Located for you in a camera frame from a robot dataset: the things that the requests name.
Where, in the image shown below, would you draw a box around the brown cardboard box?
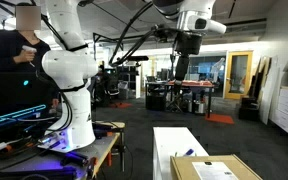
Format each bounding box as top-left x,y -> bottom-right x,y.
169,154 -> 263,180

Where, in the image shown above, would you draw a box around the yellow framed door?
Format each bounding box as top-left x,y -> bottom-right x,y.
223,50 -> 254,101

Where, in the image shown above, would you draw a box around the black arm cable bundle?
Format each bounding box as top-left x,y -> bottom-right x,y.
107,1 -> 178,67

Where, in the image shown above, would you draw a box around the orange floor mat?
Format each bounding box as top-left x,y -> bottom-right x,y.
204,113 -> 235,126
108,101 -> 134,109

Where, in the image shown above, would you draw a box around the white printed paper label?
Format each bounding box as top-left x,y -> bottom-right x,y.
192,161 -> 240,180

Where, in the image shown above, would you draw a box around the leaning white boards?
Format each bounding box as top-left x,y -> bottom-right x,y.
250,55 -> 281,126

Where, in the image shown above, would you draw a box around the black table with red top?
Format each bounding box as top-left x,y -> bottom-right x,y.
145,79 -> 216,118

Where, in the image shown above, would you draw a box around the white handheld controller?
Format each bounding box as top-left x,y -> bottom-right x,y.
21,45 -> 38,68

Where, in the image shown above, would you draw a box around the black computer monitor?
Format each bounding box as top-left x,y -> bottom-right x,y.
0,71 -> 53,134

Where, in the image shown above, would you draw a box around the white table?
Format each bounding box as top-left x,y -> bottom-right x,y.
152,126 -> 210,180

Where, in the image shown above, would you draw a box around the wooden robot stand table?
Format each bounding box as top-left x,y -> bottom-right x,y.
0,121 -> 126,180

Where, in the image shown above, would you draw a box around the person in dark sweater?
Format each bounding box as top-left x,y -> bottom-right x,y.
0,2 -> 52,73

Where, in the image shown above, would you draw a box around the person's hand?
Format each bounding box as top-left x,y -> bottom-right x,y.
13,49 -> 36,64

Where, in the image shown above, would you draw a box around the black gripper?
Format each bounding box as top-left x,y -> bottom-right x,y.
174,31 -> 204,84

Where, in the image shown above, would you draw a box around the black floor crate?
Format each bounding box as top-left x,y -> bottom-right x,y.
238,96 -> 261,122

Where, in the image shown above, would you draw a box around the blue capped marker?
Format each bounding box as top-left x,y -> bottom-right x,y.
183,148 -> 195,157

